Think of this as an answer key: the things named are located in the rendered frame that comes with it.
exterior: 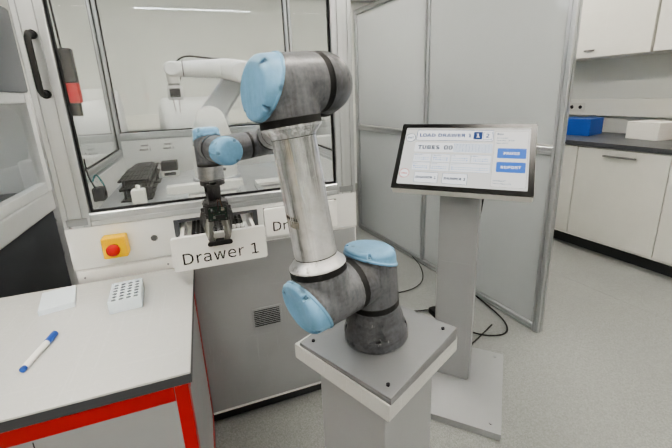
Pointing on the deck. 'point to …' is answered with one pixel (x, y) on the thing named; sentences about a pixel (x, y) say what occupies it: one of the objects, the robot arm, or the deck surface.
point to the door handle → (34, 63)
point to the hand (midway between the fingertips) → (220, 240)
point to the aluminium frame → (57, 125)
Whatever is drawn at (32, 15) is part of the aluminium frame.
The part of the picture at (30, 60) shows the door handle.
